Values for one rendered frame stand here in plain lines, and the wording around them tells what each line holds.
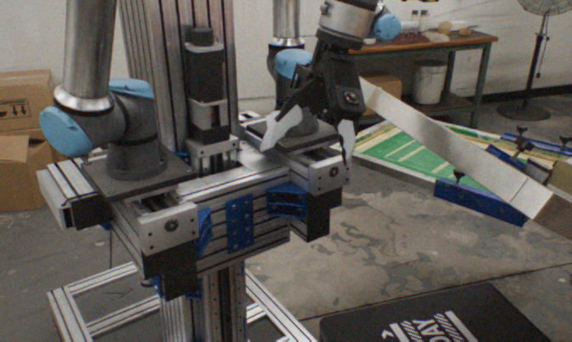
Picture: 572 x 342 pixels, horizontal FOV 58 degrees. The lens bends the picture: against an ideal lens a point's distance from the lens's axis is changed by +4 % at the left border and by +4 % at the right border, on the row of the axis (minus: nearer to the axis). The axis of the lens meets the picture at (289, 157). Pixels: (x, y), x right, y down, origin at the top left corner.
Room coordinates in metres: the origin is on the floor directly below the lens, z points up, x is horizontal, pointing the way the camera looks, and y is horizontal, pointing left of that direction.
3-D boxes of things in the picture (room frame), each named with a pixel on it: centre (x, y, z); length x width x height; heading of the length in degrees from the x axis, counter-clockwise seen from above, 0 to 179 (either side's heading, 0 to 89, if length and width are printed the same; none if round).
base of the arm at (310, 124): (1.46, -0.02, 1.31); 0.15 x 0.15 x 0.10
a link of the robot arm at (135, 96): (1.17, 0.39, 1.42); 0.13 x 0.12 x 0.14; 152
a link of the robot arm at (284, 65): (1.46, -0.02, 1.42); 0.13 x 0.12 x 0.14; 11
